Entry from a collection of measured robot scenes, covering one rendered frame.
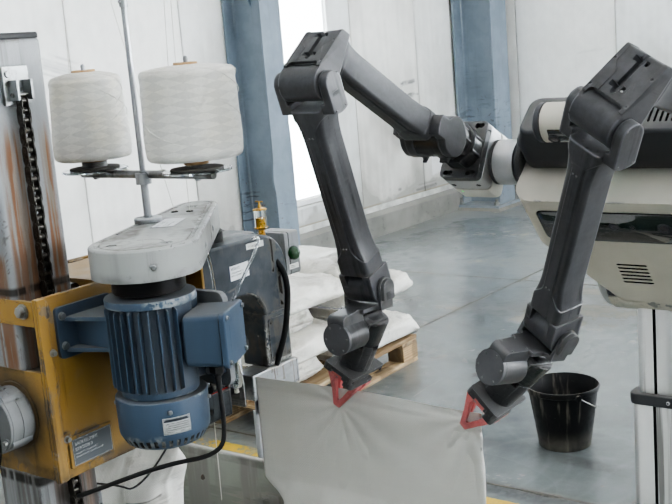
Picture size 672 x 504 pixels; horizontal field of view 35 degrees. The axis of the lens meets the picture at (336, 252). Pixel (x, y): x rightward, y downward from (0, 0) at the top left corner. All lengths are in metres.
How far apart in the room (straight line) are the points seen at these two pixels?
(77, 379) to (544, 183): 0.93
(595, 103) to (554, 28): 9.05
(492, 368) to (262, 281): 0.66
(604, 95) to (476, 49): 9.16
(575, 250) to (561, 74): 8.94
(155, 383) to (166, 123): 0.42
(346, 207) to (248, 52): 6.25
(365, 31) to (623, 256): 7.44
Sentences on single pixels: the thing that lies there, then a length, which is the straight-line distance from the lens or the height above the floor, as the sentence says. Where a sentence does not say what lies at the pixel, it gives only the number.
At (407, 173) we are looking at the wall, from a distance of 9.92.
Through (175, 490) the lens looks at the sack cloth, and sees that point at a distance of 2.43.
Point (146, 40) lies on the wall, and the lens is 7.49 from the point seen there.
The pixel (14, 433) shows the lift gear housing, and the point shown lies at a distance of 1.85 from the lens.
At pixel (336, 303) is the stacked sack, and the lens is 5.29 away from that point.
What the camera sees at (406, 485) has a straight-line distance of 1.96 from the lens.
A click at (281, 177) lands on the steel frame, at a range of 7.91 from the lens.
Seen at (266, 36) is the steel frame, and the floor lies 1.78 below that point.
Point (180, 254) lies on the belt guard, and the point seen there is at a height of 1.40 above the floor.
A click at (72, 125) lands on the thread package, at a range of 1.97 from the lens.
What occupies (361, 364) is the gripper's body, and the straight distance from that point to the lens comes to 1.92.
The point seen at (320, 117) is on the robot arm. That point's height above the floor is 1.59.
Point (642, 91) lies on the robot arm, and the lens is 1.46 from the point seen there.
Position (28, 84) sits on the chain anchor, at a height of 1.68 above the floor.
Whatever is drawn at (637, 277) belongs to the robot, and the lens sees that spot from 2.16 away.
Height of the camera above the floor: 1.70
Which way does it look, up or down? 11 degrees down
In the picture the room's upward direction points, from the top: 5 degrees counter-clockwise
